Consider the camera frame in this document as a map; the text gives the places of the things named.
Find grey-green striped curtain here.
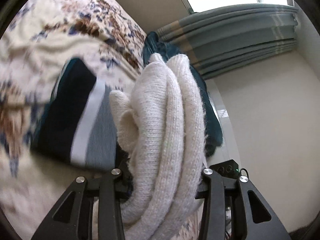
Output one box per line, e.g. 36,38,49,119
156,3,298,80

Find folded navy striped clothes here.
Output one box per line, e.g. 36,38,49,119
31,58,117,171

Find white knitted sweater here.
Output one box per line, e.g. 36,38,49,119
110,53,206,239

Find dark teal garment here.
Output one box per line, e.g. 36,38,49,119
143,31,223,158

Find floral patterned bed blanket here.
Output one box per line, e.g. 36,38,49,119
1,0,199,239

